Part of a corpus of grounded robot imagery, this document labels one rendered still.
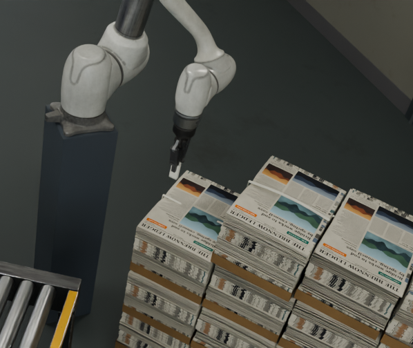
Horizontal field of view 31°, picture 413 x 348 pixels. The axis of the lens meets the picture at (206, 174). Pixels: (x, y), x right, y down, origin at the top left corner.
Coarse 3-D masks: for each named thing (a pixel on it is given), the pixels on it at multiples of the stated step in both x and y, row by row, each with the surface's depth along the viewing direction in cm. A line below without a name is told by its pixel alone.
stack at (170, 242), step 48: (192, 192) 266; (144, 240) 250; (192, 240) 247; (144, 288) 264; (192, 288) 253; (240, 288) 244; (144, 336) 279; (240, 336) 255; (288, 336) 245; (336, 336) 236
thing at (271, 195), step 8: (264, 184) 241; (264, 192) 238; (272, 192) 239; (280, 200) 236; (288, 200) 237; (296, 208) 235; (304, 208) 236; (312, 208) 236; (312, 216) 233; (328, 216) 235
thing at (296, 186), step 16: (272, 160) 251; (256, 176) 243; (272, 176) 244; (288, 176) 246; (304, 176) 248; (288, 192) 240; (304, 192) 242; (320, 192) 243; (336, 192) 245; (320, 208) 237; (336, 208) 239
